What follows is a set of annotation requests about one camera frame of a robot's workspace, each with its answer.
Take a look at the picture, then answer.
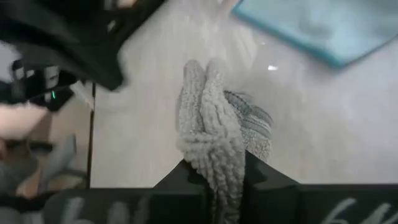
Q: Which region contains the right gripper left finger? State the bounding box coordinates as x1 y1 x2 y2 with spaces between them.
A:
154 159 210 224

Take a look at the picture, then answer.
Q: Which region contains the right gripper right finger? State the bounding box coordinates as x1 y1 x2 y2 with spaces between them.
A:
242 151 301 224

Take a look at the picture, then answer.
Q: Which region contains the grey microfiber towel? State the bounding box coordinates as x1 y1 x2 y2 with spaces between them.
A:
175 57 274 224

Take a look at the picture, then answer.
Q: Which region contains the light blue microfiber towel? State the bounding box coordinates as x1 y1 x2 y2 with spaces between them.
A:
231 0 398 68

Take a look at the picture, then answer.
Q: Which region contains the white glossy table mat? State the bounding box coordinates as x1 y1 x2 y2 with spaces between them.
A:
90 0 398 187

